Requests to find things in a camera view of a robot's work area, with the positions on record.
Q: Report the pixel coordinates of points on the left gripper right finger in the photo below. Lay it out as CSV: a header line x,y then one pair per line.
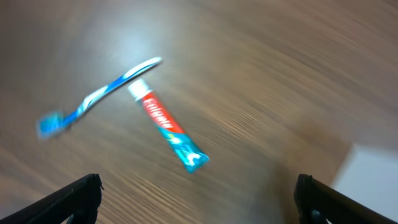
x,y
318,203

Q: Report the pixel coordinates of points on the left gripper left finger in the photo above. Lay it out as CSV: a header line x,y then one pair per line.
x,y
76,203

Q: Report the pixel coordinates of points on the blue white toothbrush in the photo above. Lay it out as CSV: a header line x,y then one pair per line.
x,y
55,122

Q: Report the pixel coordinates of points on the Colgate toothpaste tube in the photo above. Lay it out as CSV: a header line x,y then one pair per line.
x,y
186,150

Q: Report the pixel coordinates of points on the white cardboard box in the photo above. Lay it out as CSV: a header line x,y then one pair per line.
x,y
369,176

